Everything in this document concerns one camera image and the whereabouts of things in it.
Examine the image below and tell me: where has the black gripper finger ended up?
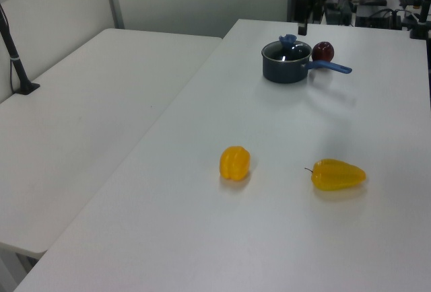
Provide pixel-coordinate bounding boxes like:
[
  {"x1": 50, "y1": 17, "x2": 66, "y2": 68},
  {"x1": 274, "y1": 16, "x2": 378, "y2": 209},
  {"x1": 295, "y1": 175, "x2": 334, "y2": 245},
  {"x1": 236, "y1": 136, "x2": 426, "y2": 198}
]
[
  {"x1": 310, "y1": 0, "x2": 325, "y2": 24},
  {"x1": 297, "y1": 0, "x2": 308, "y2": 36}
]

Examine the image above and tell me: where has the glass lid with blue knob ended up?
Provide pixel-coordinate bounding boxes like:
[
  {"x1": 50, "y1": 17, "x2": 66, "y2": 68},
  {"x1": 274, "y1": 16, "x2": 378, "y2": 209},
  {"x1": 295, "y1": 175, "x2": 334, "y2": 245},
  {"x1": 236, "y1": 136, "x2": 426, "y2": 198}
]
[{"x1": 262, "y1": 34, "x2": 312, "y2": 63}]

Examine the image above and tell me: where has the dark red plum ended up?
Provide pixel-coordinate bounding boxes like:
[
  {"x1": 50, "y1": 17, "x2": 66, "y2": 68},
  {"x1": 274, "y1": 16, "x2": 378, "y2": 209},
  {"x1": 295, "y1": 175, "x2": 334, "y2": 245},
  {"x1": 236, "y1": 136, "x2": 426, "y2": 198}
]
[{"x1": 311, "y1": 41, "x2": 335, "y2": 63}]

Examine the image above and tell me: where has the black electronics box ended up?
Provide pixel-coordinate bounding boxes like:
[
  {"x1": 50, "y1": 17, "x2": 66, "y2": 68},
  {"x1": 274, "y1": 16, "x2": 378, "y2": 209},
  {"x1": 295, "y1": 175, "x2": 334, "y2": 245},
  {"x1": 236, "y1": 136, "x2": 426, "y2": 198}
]
[{"x1": 356, "y1": 5, "x2": 402, "y2": 30}]

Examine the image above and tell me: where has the black clamp stand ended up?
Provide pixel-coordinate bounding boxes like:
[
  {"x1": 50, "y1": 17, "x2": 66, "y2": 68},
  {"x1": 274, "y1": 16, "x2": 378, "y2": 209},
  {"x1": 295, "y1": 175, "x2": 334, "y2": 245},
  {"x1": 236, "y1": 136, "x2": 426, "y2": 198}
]
[{"x1": 408, "y1": 0, "x2": 431, "y2": 40}]

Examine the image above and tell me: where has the yellow toy bell pepper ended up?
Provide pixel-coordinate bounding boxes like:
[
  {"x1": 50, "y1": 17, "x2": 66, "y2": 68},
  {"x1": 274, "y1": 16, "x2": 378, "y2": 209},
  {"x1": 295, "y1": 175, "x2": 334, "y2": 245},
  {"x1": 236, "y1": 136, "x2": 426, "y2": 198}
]
[{"x1": 220, "y1": 145, "x2": 251, "y2": 182}]

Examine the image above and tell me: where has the black pole with base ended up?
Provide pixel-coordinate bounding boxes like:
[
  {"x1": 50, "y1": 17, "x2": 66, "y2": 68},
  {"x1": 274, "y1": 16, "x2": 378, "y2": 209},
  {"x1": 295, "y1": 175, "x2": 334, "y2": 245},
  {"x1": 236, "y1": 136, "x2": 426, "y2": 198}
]
[{"x1": 0, "y1": 2, "x2": 40, "y2": 96}]

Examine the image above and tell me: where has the dark pot with blue handle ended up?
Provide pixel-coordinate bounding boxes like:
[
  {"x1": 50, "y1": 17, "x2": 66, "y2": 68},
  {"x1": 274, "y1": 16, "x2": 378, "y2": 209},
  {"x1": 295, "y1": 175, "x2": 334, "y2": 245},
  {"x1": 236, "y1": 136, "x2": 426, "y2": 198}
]
[{"x1": 261, "y1": 40, "x2": 353, "y2": 85}]

